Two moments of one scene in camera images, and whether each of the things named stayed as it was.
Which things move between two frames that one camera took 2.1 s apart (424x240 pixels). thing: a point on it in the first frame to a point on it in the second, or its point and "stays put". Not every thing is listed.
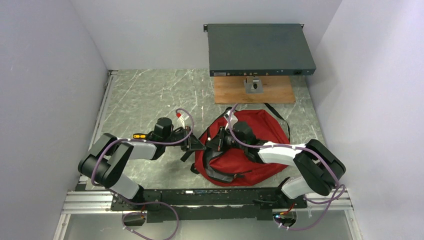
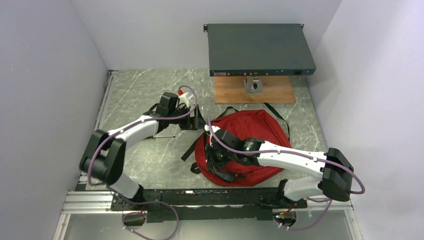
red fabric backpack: x=232 y=167 stays put
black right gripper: x=218 y=142 to x=212 y=163
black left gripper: x=191 y=143 to x=197 y=122
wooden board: x=231 y=90 stays put
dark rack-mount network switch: x=258 y=49 stays put
